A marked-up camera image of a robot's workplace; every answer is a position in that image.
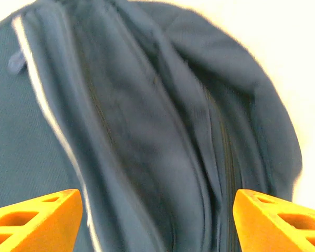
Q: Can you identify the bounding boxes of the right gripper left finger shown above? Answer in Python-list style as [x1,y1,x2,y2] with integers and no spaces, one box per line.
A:
[0,188,83,252]

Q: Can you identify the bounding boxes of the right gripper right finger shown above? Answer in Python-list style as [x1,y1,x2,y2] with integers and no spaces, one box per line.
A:
[232,188,315,252]

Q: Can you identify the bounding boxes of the navy blue backpack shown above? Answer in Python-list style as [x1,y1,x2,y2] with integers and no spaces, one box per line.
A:
[0,0,304,252]

